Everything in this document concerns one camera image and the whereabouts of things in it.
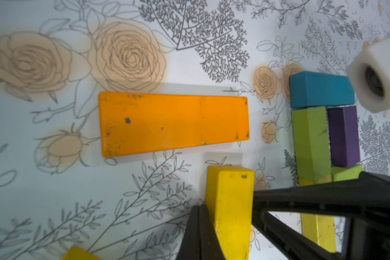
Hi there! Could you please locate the small yellow block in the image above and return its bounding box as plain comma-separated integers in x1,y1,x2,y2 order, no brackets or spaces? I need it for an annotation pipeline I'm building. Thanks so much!
205,166,255,260
61,247,100,260

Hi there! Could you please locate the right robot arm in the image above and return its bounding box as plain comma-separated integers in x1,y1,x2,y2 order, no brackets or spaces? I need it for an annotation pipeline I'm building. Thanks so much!
347,37,390,113

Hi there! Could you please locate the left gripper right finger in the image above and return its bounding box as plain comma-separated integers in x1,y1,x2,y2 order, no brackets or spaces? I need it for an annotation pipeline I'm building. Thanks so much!
252,172,390,260

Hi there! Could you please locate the lime green block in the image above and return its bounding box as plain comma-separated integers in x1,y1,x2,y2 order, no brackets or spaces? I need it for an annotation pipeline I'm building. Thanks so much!
331,164,363,182

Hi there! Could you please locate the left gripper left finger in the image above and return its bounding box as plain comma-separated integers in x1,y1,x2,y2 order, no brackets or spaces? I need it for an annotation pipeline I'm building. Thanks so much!
177,204,225,260

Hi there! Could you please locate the purple block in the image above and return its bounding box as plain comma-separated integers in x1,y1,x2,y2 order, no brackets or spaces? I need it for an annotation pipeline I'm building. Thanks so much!
328,106,360,167

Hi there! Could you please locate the green block small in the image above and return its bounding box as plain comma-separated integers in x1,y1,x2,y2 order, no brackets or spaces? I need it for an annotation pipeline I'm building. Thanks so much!
291,107,331,181

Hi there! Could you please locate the orange long block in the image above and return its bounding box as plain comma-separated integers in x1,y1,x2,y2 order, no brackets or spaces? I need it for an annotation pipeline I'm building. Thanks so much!
98,92,250,158

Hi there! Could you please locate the teal block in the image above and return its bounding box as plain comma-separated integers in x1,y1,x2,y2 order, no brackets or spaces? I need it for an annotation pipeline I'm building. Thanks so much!
289,71,355,109

